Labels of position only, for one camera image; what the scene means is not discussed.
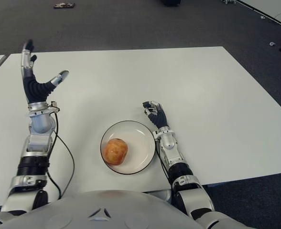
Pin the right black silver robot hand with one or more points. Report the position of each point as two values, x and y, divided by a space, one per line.
158 115

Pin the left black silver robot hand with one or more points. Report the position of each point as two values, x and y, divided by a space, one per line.
35 88

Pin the red apple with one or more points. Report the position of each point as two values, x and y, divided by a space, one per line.
115 151

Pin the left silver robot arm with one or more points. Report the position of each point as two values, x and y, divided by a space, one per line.
33 148

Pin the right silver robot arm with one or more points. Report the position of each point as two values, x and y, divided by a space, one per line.
176 159

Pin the white plate with black rim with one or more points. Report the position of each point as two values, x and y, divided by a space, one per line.
140 143

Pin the dark patterned item on floor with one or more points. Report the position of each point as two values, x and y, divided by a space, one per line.
64 5

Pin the silver robot torso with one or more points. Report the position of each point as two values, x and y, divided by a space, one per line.
102 210

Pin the dark chair base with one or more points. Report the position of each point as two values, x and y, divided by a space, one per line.
170 2

